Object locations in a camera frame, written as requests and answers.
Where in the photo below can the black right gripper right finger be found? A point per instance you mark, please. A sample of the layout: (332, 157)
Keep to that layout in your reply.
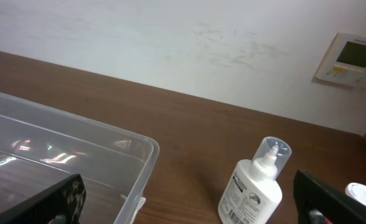
(318, 202)

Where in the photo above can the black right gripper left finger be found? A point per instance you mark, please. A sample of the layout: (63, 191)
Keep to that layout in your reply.
(62, 202)

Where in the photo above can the orange tube white cap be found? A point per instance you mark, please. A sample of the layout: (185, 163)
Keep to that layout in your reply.
(356, 191)

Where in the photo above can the white squeeze bottle clear cap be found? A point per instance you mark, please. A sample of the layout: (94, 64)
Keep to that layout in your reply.
(252, 193)

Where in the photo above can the clear plastic container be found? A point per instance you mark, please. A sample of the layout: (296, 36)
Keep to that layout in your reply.
(40, 146)

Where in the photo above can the wall thermostat panel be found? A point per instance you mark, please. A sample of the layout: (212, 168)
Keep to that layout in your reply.
(344, 63)

